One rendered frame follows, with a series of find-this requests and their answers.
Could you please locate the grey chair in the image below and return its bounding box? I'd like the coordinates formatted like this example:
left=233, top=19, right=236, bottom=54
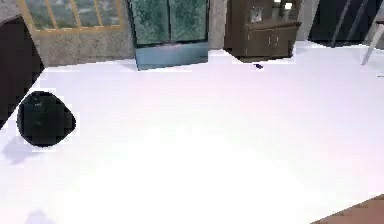
left=361, top=18, right=384, bottom=67

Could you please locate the dark brown wooden cabinet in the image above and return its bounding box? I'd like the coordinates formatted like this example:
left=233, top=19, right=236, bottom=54
left=223, top=0, right=303, bottom=63

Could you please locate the green glass door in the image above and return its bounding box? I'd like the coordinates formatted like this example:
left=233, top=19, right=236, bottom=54
left=126, top=0, right=211, bottom=71

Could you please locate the large black furniture block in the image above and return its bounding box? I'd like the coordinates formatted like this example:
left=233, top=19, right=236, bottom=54
left=0, top=14, right=45, bottom=130

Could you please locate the black round bin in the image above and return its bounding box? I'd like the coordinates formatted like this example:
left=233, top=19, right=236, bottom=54
left=16, top=90, right=77, bottom=148

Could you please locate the black cabinet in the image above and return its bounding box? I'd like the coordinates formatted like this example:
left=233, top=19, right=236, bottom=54
left=308, top=0, right=384, bottom=48

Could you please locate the yellow framed window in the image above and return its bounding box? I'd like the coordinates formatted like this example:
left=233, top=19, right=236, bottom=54
left=16, top=0, right=125, bottom=33

